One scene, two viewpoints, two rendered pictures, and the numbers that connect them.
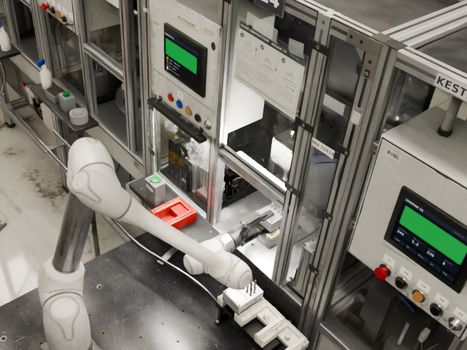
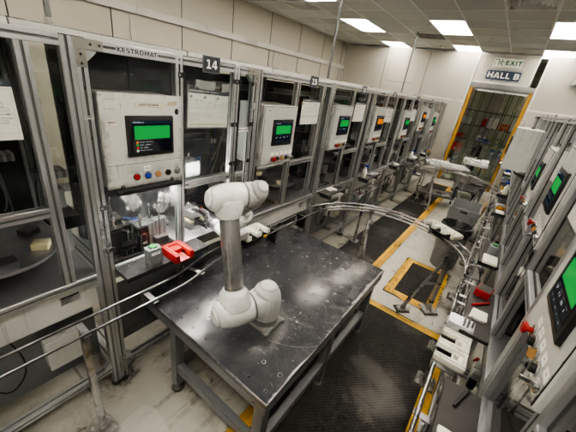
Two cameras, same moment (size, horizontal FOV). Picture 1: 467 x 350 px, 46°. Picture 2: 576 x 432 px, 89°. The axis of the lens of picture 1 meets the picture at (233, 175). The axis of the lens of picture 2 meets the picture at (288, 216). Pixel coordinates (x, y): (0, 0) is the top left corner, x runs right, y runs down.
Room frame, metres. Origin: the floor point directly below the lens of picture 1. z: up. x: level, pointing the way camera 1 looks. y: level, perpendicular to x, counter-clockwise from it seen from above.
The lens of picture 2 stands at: (1.43, 1.86, 1.99)
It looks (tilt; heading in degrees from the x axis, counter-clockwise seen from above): 25 degrees down; 258
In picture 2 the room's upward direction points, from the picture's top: 9 degrees clockwise
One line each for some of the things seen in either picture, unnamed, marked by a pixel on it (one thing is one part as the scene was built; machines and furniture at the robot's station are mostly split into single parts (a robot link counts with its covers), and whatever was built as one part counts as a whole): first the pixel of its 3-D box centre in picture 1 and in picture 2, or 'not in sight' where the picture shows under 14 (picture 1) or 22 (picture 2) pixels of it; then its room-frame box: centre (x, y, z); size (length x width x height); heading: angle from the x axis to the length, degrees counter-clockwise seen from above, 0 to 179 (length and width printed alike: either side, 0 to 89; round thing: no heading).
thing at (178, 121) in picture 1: (176, 117); (151, 185); (1.86, 0.25, 1.37); 0.36 x 0.04 x 0.04; 44
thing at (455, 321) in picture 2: not in sight; (461, 321); (0.14, 0.83, 0.92); 0.13 x 0.10 x 0.09; 134
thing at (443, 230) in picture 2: not in sight; (441, 231); (-0.67, -0.44, 0.84); 0.37 x 0.14 x 0.10; 102
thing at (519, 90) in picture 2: not in sight; (480, 138); (-5.00, -5.19, 1.31); 1.36 x 0.10 x 2.62; 134
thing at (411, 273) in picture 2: not in sight; (418, 281); (-0.86, -0.71, 0.01); 1.00 x 0.55 x 0.01; 44
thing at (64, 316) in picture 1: (66, 323); (266, 299); (1.20, 0.57, 0.85); 0.18 x 0.16 x 0.22; 25
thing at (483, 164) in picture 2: not in sight; (470, 178); (-4.13, -4.07, 0.48); 0.84 x 0.58 x 0.97; 52
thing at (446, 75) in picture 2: not in sight; (390, 108); (-3.21, -7.04, 1.65); 3.78 x 0.08 x 3.30; 134
